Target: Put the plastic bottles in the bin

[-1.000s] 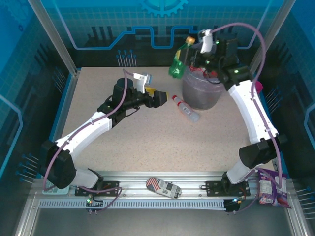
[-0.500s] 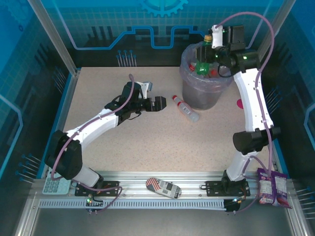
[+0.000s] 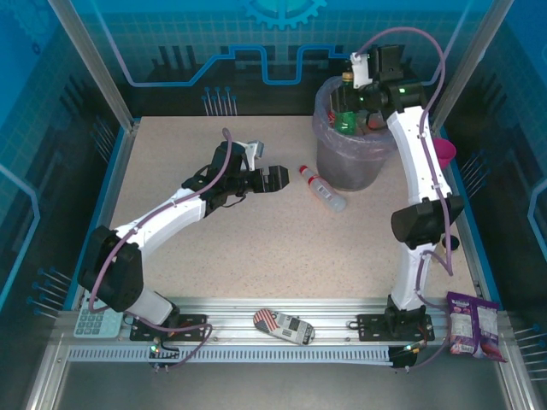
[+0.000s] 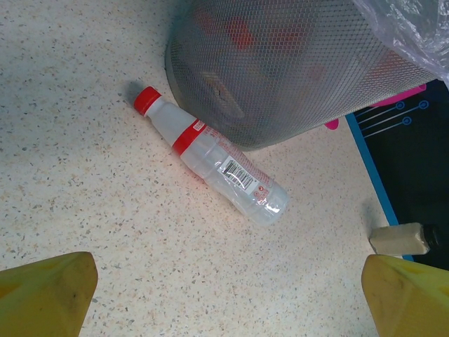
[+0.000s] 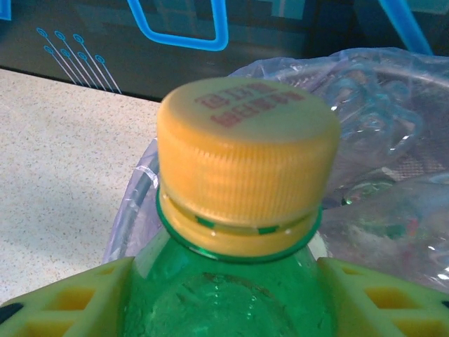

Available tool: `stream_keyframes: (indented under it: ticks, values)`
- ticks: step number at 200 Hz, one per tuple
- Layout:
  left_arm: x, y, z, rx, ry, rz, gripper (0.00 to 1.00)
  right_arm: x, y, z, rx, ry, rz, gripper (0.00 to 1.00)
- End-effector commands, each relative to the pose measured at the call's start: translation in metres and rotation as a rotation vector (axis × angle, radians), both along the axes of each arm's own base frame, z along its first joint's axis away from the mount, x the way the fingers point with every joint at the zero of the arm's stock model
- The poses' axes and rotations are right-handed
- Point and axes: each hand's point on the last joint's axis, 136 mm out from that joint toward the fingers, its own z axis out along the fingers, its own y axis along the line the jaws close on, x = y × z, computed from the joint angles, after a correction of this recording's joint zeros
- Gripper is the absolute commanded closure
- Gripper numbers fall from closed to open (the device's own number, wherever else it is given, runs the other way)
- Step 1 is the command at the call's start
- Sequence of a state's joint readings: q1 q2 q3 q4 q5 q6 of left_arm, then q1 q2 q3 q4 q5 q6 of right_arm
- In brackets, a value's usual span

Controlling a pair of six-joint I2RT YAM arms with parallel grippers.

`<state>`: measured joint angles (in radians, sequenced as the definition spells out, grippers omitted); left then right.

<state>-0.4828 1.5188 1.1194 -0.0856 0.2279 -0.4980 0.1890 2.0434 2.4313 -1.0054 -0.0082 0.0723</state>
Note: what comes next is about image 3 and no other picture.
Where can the green plastic soda bottle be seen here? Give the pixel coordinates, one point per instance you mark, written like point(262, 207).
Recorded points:
point(345, 123)

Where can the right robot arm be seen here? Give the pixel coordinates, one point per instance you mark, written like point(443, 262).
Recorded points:
point(414, 149)

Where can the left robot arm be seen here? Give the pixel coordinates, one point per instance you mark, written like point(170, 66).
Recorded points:
point(171, 213)

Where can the clear plastic bin liner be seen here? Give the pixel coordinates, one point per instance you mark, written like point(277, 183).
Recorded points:
point(325, 128)

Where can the metal mesh waste bin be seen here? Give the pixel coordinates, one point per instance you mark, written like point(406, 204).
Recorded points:
point(350, 173)

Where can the white-label barcode plastic bottle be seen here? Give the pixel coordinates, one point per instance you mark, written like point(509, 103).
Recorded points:
point(325, 190)

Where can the pink plastic goblet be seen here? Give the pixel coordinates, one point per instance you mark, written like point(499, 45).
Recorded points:
point(445, 151)

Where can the small black control box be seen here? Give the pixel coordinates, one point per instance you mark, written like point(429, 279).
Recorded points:
point(164, 352)
point(404, 356)

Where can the light green calculator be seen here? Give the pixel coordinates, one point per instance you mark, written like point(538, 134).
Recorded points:
point(100, 322)

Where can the purple snack bag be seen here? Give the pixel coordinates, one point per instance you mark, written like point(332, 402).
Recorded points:
point(474, 324)

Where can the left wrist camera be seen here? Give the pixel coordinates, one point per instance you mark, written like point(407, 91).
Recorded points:
point(254, 154)

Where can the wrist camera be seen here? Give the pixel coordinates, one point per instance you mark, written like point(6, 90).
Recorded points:
point(254, 154)
point(360, 70)

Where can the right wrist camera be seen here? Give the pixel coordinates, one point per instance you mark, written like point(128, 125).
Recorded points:
point(360, 70)

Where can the aluminium frame post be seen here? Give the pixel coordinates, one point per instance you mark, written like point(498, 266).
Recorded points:
point(483, 47)
point(94, 68)

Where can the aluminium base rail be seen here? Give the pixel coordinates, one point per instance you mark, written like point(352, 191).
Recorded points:
point(239, 312)

